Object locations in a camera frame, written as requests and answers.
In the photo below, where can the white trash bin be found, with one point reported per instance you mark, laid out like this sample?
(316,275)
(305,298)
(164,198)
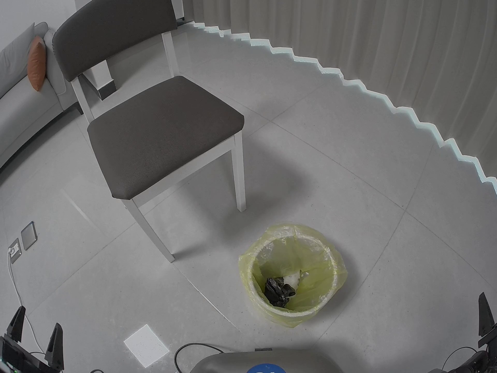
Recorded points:
(289,313)

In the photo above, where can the orange cushion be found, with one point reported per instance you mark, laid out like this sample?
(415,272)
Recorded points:
(37,64)

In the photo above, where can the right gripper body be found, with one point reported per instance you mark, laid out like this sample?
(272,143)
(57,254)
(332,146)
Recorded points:
(490,342)

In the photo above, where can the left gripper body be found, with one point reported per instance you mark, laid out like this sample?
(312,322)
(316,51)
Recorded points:
(27,363)

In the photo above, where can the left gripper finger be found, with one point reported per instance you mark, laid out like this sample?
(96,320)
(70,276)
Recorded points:
(16,328)
(55,350)

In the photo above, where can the white paper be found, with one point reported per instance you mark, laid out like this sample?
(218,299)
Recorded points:
(292,278)

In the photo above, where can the yellow plastic bag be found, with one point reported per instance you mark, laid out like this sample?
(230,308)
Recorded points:
(310,262)

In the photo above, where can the dark grey white chair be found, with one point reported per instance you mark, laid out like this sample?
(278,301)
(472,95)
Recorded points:
(155,130)

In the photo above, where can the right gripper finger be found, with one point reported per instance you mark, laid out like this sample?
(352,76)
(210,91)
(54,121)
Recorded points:
(485,321)

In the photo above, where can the pale grey sofa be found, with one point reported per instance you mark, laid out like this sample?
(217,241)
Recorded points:
(23,115)

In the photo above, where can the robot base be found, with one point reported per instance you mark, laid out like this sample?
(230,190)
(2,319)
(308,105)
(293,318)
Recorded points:
(233,363)

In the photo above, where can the black plastic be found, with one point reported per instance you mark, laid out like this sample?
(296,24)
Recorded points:
(277,292)

